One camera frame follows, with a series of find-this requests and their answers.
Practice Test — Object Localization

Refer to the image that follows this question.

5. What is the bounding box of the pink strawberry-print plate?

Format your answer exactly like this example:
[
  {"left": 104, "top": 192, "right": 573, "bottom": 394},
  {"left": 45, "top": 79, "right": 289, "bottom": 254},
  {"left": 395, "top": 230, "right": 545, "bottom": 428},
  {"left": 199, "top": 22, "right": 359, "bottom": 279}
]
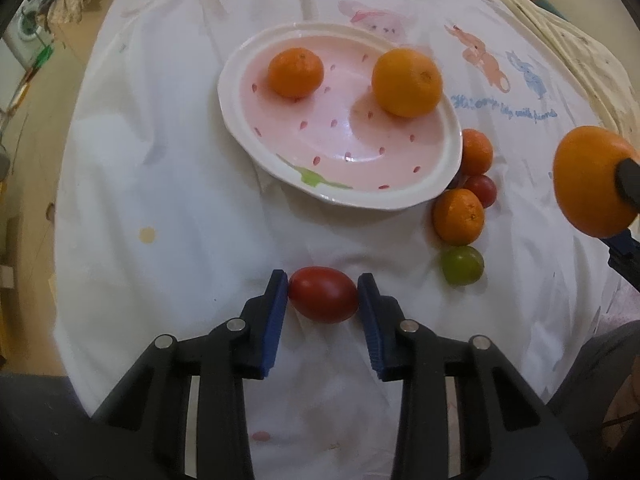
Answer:
[{"left": 217, "top": 23, "right": 463, "bottom": 211}]

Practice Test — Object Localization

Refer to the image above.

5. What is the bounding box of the large orange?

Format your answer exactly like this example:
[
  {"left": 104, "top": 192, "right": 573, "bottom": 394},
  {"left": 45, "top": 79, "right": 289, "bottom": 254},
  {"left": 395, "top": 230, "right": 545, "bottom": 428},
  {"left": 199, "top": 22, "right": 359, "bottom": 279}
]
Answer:
[
  {"left": 552, "top": 126, "right": 640, "bottom": 239},
  {"left": 371, "top": 48, "right": 444, "bottom": 118}
]

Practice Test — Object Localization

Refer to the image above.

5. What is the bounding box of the white animal-print blanket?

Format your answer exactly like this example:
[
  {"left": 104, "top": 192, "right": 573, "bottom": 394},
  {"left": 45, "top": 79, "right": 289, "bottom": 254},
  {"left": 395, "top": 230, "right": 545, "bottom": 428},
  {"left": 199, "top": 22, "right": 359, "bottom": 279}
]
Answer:
[{"left": 52, "top": 0, "right": 640, "bottom": 480}]

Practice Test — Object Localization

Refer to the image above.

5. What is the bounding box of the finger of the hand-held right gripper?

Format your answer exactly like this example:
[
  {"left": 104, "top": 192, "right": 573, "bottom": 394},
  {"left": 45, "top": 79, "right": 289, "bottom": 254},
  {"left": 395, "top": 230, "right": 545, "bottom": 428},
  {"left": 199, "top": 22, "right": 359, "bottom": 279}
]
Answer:
[
  {"left": 614, "top": 157, "right": 640, "bottom": 212},
  {"left": 601, "top": 224, "right": 640, "bottom": 293}
]

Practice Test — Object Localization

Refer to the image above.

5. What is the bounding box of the green tomato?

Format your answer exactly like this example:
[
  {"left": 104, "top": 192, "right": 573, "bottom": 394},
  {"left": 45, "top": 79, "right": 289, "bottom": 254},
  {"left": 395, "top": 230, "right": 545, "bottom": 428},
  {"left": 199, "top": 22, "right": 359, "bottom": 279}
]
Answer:
[{"left": 439, "top": 245, "right": 485, "bottom": 287}]

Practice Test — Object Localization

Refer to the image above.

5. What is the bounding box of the small round red tomato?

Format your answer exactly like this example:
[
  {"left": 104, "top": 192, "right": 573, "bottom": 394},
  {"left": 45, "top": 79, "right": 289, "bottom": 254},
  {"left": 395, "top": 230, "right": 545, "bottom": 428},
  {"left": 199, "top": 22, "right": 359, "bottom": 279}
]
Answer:
[{"left": 465, "top": 174, "right": 498, "bottom": 209}]

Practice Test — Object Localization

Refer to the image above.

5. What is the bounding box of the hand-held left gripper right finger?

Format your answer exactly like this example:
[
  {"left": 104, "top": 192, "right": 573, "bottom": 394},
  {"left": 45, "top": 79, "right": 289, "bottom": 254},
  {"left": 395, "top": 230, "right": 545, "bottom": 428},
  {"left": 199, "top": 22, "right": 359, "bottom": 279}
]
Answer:
[{"left": 357, "top": 273, "right": 587, "bottom": 480}]

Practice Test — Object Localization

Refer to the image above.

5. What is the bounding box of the white washing machine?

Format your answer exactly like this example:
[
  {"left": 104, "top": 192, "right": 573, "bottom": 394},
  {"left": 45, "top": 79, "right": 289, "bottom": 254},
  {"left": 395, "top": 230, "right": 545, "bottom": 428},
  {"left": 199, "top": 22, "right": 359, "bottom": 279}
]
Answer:
[{"left": 6, "top": 0, "right": 47, "bottom": 70}]

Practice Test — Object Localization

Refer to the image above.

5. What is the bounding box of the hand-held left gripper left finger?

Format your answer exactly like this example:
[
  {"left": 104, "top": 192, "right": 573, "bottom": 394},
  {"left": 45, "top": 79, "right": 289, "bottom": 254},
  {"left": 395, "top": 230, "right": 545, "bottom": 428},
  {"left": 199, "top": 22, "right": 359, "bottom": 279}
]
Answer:
[{"left": 92, "top": 269, "right": 291, "bottom": 480}]

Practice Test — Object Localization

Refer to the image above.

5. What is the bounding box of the small tangerine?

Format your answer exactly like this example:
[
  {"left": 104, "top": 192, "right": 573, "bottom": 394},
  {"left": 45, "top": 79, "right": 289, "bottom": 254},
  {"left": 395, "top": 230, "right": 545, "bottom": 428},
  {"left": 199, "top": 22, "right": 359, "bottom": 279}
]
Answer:
[
  {"left": 457, "top": 128, "right": 494, "bottom": 176},
  {"left": 432, "top": 188, "right": 486, "bottom": 247},
  {"left": 267, "top": 47, "right": 325, "bottom": 100}
]

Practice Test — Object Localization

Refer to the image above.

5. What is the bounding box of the oval red tomato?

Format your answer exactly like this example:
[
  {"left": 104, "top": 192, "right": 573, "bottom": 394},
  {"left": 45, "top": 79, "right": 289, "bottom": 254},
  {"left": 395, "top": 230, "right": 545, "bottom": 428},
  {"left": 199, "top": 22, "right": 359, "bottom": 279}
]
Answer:
[{"left": 288, "top": 266, "right": 360, "bottom": 324}]

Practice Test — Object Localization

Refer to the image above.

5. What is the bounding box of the person's grey trouser leg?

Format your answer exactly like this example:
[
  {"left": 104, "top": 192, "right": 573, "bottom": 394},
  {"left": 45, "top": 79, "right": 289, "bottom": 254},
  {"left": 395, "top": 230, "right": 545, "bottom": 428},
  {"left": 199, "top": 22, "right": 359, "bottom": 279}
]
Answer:
[{"left": 546, "top": 319, "right": 640, "bottom": 480}]

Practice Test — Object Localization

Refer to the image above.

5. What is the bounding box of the cream patterned quilt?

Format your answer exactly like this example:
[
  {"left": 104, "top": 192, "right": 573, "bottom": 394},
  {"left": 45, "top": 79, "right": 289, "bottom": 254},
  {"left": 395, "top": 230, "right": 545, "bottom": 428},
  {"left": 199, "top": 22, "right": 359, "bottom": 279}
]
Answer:
[{"left": 450, "top": 0, "right": 640, "bottom": 161}]

